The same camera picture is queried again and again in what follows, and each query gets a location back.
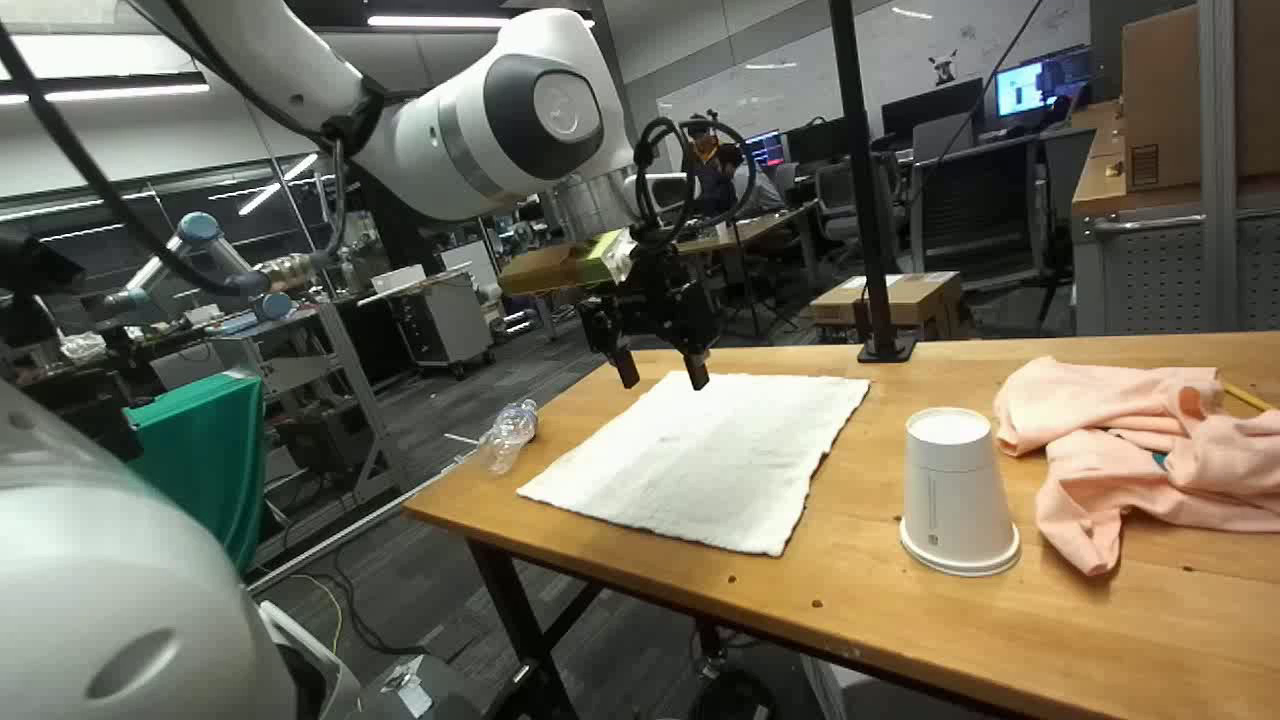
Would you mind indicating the black camera stand pole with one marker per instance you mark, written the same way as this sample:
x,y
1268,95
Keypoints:
x,y
867,202

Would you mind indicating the grey blue background robot arm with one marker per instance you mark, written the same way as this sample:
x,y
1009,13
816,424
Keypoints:
x,y
203,241

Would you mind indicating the black table frame legs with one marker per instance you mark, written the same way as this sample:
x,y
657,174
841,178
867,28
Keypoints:
x,y
514,612

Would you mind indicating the green fabric cover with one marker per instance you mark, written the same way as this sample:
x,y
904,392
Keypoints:
x,y
203,455

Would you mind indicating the white terry cloth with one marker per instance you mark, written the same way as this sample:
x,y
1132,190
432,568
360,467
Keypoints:
x,y
705,455

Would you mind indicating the clear plastic bottle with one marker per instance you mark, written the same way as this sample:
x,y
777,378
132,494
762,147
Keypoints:
x,y
510,431

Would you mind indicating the pink crumpled cloth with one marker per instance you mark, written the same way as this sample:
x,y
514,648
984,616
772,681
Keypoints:
x,y
1132,455

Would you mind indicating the grey mesh cabinet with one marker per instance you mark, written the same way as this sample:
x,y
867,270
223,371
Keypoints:
x,y
1146,264

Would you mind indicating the small blue lit monitor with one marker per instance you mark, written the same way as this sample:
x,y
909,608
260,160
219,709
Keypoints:
x,y
766,147

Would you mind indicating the yellow pencil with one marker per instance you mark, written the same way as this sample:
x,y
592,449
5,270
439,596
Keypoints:
x,y
1246,397

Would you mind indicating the grey vertical post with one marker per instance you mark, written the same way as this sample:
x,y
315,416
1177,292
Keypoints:
x,y
1216,160

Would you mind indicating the white paper cup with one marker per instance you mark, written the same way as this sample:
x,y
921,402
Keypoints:
x,y
955,494

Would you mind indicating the low wooden crate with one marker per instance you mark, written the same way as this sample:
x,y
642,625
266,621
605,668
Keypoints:
x,y
921,297

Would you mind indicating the lit computer monitor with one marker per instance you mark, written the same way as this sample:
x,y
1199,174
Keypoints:
x,y
1026,84

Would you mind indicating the large cardboard box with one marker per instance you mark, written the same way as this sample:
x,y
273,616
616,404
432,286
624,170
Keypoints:
x,y
1162,95

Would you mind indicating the black office desk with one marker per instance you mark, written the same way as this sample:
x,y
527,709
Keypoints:
x,y
982,202

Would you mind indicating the rectangular ceiling light panel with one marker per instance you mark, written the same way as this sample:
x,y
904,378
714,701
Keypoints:
x,y
121,63

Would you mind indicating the white background cart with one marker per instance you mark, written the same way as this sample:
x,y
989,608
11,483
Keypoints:
x,y
454,322

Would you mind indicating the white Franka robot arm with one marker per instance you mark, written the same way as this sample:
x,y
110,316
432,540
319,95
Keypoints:
x,y
454,120

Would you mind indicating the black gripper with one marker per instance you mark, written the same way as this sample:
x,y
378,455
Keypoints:
x,y
660,264

